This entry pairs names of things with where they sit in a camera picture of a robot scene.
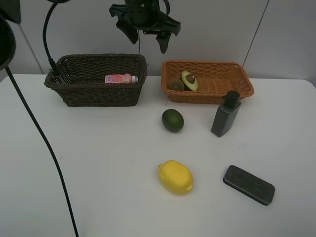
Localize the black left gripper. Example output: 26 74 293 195
109 0 181 54

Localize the pink bottle white cap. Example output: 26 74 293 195
104 74 138 84

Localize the brown kiwi fruit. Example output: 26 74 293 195
167 79 185 91

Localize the halved avocado with pit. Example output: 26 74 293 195
181 71 198 91

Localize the dark green whole avocado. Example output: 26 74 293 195
161 109 184 132

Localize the dark grey pump bottle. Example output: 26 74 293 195
211 91 241 137

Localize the black whiteboard eraser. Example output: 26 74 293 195
223 165 276 206

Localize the orange wicker basket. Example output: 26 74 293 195
161 60 254 104

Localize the dark brown wicker basket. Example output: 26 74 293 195
44 54 147 107

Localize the yellow lemon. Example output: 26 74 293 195
158 160 194 195

